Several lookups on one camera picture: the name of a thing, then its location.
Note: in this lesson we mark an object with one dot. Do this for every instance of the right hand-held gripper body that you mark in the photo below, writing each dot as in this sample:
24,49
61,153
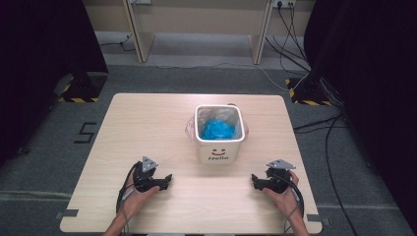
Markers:
278,182

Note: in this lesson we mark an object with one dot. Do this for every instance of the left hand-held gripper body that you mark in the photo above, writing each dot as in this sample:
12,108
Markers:
144,182

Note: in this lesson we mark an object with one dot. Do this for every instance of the white smiley trash bin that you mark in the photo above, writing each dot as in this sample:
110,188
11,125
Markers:
218,154

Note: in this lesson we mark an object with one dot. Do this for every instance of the person's right hand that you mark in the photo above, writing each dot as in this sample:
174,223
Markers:
286,200

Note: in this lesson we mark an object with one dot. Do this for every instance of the person's left hand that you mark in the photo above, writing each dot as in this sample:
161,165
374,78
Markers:
136,201

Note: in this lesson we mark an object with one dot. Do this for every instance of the grey tape strip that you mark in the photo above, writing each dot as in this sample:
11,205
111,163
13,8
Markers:
316,218
69,213

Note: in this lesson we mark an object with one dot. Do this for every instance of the crumpled blue plastic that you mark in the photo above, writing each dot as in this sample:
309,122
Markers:
216,129

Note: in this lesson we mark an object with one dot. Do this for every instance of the dark round table grommet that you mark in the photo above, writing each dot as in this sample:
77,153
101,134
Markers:
231,104

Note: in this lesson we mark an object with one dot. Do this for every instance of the black hazard-striped stand base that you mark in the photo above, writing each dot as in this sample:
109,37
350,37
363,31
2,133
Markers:
85,88
308,91

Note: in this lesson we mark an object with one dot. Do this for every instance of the beige desk leg panel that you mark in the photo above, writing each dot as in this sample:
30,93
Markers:
259,42
141,39

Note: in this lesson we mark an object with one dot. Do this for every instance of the black curtain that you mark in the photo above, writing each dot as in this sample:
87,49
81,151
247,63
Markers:
377,82
42,65

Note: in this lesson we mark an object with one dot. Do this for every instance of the white wall outlet with plugs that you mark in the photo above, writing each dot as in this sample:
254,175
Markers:
283,3

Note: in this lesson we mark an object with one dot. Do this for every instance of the white wall power outlet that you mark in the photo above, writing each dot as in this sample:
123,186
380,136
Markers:
140,1

